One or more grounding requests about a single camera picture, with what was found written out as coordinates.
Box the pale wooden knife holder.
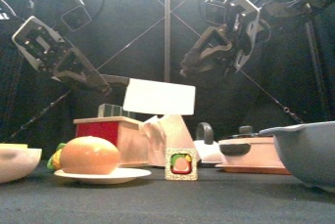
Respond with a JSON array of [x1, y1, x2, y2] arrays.
[[139, 113, 198, 168]]

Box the dark green segmented block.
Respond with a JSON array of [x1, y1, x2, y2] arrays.
[[96, 103, 138, 119]]

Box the black cloth backdrop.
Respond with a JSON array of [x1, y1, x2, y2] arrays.
[[0, 0, 335, 146]]

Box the orange-brown toy egg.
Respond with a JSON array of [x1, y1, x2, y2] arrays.
[[58, 135, 121, 176]]

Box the wooden box with red side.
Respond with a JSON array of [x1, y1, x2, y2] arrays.
[[72, 115, 152, 169]]

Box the yellow toy food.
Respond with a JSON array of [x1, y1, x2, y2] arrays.
[[0, 142, 29, 151]]

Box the green and yellow toy vegetable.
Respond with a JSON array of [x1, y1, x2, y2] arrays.
[[45, 142, 68, 171]]

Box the white bowl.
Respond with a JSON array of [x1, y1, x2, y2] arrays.
[[0, 146, 44, 185]]

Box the small white plate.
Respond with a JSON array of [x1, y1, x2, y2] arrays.
[[52, 166, 152, 186]]

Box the white toy sushi roll piece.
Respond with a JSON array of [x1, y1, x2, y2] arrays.
[[163, 147, 198, 182]]

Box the blue-grey bowl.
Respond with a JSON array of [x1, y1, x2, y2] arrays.
[[257, 120, 335, 194]]

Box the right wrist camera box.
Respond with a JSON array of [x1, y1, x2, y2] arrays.
[[196, 0, 234, 28]]

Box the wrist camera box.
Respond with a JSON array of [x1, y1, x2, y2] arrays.
[[58, 0, 93, 32], [196, 0, 234, 28]]

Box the grey vertical frame pole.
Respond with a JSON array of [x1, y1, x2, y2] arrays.
[[162, 0, 172, 83]]

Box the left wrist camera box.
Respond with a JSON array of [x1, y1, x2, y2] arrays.
[[58, 0, 93, 32]]

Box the thin diagonal brace wire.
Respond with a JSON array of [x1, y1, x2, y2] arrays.
[[124, 0, 306, 125], [0, 0, 221, 144]]

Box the white kettle with black handle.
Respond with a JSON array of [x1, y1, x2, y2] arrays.
[[192, 121, 229, 165]]

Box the pink toy pot black handles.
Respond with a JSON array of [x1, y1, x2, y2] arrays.
[[217, 124, 285, 168]]

